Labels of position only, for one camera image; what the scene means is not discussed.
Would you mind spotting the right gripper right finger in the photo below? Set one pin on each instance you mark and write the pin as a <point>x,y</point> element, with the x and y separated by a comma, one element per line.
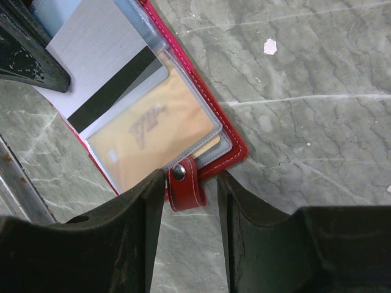
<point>316,249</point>

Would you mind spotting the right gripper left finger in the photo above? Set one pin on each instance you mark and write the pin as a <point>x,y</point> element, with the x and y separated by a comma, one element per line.
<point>111,248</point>

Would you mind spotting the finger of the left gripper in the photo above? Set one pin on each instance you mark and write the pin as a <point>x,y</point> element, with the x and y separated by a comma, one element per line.
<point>24,57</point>

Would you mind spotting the white VIP card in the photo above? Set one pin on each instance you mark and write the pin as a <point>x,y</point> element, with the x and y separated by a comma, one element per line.
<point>109,49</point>

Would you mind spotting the red card holder wallet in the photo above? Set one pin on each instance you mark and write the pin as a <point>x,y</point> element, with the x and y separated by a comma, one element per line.
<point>184,174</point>

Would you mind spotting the aluminium mounting rail frame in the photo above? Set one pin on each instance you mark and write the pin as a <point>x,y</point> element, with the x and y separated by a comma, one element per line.
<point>19,197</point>

